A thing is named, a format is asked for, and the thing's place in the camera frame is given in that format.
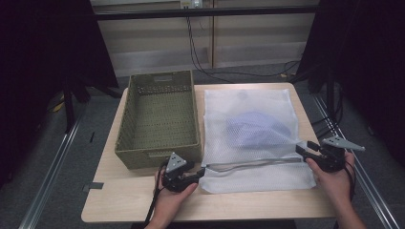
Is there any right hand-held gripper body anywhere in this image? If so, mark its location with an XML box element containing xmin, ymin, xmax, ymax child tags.
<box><xmin>305</xmin><ymin>135</ymin><xmax>367</xmax><ymax>174</ymax></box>

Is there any blue garment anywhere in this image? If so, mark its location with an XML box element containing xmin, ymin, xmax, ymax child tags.
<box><xmin>226</xmin><ymin>111</ymin><xmax>292</xmax><ymax>151</ymax></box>

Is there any person's left hand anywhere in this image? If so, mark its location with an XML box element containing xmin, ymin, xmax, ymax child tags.
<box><xmin>153</xmin><ymin>168</ymin><xmax>200</xmax><ymax>223</ymax></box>

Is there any black floor cable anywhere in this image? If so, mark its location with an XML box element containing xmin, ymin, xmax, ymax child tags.
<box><xmin>185</xmin><ymin>14</ymin><xmax>302</xmax><ymax>84</ymax></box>

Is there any green woven basket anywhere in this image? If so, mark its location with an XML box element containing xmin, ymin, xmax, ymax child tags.
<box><xmin>114</xmin><ymin>70</ymin><xmax>203</xmax><ymax>171</ymax></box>

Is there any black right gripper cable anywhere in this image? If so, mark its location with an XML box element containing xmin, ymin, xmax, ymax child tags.
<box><xmin>345</xmin><ymin>159</ymin><xmax>357</xmax><ymax>202</ymax></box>

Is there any wall power socket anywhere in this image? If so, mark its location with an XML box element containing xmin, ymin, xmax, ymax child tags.
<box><xmin>180</xmin><ymin>0</ymin><xmax>203</xmax><ymax>10</ymax></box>

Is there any white mesh laundry bag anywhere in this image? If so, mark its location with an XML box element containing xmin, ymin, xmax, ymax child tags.
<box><xmin>199</xmin><ymin>88</ymin><xmax>317</xmax><ymax>195</ymax></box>

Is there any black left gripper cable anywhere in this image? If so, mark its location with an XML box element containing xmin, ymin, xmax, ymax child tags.
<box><xmin>143</xmin><ymin>161</ymin><xmax>170</xmax><ymax>228</ymax></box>

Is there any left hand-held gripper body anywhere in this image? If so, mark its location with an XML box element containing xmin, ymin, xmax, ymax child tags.
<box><xmin>161</xmin><ymin>152</ymin><xmax>201</xmax><ymax>194</ymax></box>

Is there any black metal stand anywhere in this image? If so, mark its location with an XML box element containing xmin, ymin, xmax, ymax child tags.
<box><xmin>61</xmin><ymin>74</ymin><xmax>122</xmax><ymax>134</ymax></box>
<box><xmin>288</xmin><ymin>60</ymin><xmax>346</xmax><ymax>141</ymax></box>

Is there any black horizontal bar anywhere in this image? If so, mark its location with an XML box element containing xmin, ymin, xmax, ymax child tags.
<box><xmin>95</xmin><ymin>5</ymin><xmax>320</xmax><ymax>21</ymax></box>

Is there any metal floor rail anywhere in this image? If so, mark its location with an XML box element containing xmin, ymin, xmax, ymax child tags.
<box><xmin>312</xmin><ymin>94</ymin><xmax>400</xmax><ymax>229</ymax></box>
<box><xmin>18</xmin><ymin>106</ymin><xmax>88</xmax><ymax>229</ymax></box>

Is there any grey tape strip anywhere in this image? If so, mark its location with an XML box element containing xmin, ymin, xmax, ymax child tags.
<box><xmin>82</xmin><ymin>181</ymin><xmax>105</xmax><ymax>193</ymax></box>

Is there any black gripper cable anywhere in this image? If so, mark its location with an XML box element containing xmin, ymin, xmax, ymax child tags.
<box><xmin>143</xmin><ymin>161</ymin><xmax>170</xmax><ymax>228</ymax></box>
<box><xmin>345</xmin><ymin>159</ymin><xmax>357</xmax><ymax>202</ymax></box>

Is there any person's right hand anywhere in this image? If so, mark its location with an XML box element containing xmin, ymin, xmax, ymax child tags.
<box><xmin>306</xmin><ymin>151</ymin><xmax>356</xmax><ymax>207</ymax></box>

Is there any dark curtain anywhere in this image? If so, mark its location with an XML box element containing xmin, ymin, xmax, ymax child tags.
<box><xmin>297</xmin><ymin>0</ymin><xmax>405</xmax><ymax>166</ymax></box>
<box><xmin>0</xmin><ymin>0</ymin><xmax>119</xmax><ymax>189</ymax></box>

